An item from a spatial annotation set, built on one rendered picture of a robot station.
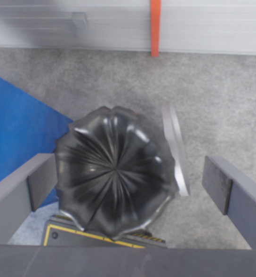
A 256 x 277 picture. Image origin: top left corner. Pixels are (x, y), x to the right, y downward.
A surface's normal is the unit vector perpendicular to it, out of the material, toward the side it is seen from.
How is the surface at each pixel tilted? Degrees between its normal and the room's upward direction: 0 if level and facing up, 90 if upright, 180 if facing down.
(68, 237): 0
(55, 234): 0
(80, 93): 0
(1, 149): 90
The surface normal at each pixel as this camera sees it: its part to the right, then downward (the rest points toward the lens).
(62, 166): 0.66, 0.15
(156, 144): -0.23, -0.04
